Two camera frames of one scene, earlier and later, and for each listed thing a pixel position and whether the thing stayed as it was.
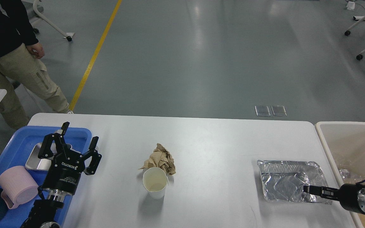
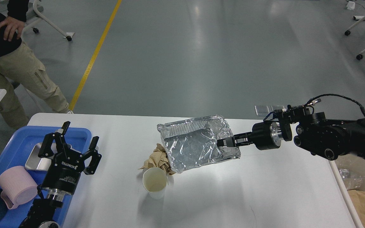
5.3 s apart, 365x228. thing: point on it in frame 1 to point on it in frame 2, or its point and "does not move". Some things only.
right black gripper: x=352 y=197 to x=265 y=135
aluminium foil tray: x=284 y=180 to x=190 y=142
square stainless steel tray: x=34 y=162 does not move
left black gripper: x=63 y=174 does not move
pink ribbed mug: x=18 y=187 does not move
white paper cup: x=155 y=180 does not move
